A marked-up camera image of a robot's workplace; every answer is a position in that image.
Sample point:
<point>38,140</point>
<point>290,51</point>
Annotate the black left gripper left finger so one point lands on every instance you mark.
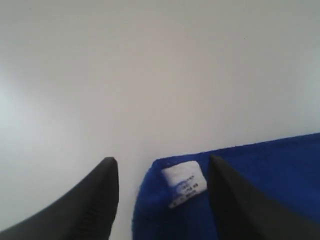
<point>86,212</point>

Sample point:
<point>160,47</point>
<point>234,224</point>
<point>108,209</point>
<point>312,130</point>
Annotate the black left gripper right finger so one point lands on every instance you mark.
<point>242,212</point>

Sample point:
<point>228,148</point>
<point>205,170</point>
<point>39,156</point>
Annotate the blue microfiber cloth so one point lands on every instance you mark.
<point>262,191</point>

